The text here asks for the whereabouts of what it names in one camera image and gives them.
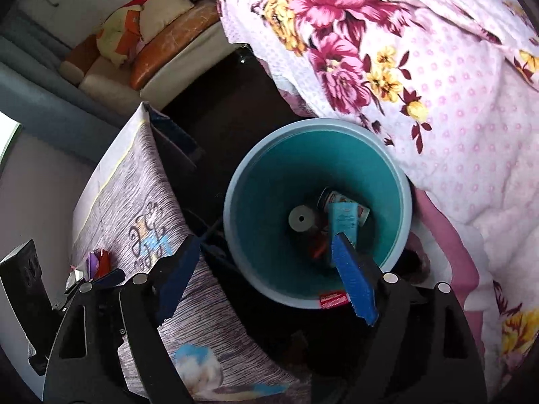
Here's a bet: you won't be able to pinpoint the teal plastic bin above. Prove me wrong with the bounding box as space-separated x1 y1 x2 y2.
223 119 414 310

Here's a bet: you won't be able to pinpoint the grey printed tablecloth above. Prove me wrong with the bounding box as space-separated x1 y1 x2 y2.
71 102 313 403

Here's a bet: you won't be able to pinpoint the teal drink carton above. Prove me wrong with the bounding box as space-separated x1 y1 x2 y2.
326 201 361 250

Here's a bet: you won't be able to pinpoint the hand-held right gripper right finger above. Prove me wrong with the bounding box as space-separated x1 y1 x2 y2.
330 232 488 404

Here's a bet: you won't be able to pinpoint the cream cushion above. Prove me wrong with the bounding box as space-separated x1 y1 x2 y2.
138 0 195 43

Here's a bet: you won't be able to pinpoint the grey round disc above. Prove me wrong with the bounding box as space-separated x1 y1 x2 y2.
288 205 311 233

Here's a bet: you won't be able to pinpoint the yellow orange patterned cushion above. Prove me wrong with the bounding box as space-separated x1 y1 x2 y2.
95 4 146 67

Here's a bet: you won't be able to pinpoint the purple candy wrapper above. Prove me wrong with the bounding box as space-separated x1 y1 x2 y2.
68 249 111 282

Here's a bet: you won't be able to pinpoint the white sofa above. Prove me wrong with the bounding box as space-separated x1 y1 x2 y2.
58 0 250 115

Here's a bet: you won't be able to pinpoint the brown cushion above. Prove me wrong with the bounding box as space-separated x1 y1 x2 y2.
65 35 100 73

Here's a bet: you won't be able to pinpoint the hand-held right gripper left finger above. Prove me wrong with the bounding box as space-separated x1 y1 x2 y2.
42 235 202 404

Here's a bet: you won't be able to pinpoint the dark blue cloth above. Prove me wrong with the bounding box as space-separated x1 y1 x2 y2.
148 108 203 158

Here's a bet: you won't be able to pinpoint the orange leather seat cushion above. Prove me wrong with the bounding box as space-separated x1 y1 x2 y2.
129 0 222 90

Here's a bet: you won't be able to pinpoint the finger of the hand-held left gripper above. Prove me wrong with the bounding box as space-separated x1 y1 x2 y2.
63 268 126 300

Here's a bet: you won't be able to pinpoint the pink floral blanket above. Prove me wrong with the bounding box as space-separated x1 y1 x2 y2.
217 0 539 393

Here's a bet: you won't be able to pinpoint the printed drink can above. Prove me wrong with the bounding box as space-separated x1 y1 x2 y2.
317 187 371 224

